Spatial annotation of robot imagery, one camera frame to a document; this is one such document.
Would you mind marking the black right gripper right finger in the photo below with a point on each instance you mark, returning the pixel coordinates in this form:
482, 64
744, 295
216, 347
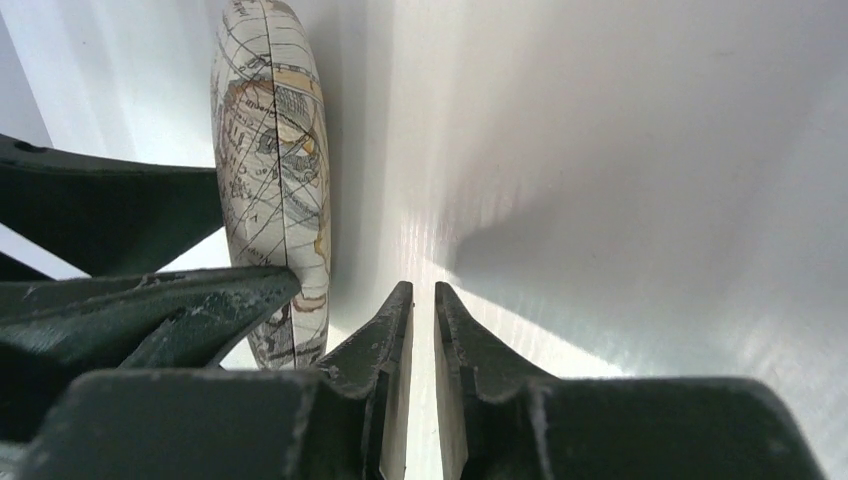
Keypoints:
502, 417

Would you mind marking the map print glasses case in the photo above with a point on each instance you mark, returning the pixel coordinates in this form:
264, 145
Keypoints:
272, 162

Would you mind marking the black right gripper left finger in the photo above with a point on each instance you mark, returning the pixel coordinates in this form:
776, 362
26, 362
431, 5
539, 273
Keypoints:
345, 417

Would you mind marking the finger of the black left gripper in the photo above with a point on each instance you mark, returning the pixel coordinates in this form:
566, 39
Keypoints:
106, 216
53, 331

